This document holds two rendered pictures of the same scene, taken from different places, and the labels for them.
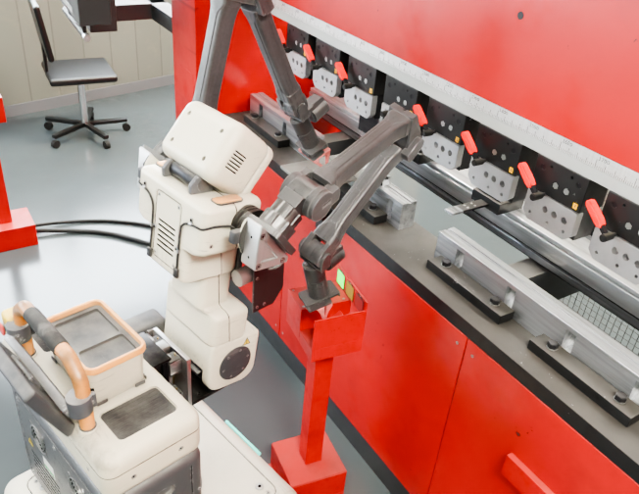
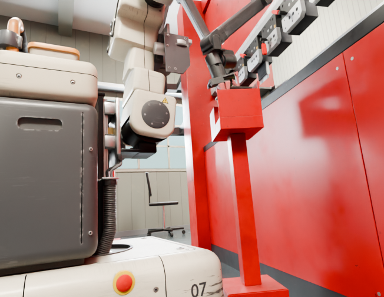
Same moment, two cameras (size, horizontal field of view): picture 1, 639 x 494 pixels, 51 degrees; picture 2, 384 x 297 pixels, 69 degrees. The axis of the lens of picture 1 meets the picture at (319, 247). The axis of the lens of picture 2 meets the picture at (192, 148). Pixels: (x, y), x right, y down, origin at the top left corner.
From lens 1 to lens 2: 1.64 m
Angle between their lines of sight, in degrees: 48
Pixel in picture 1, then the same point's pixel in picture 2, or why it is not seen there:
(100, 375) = (37, 51)
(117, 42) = (184, 205)
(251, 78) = not seen: hidden behind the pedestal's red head
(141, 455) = (30, 58)
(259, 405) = not seen: hidden behind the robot
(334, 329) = (235, 100)
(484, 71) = not seen: outside the picture
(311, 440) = (244, 250)
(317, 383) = (237, 177)
